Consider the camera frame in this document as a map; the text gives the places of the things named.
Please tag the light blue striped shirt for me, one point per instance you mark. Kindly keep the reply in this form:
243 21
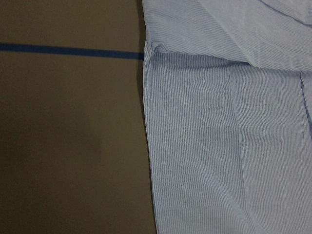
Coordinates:
227 92

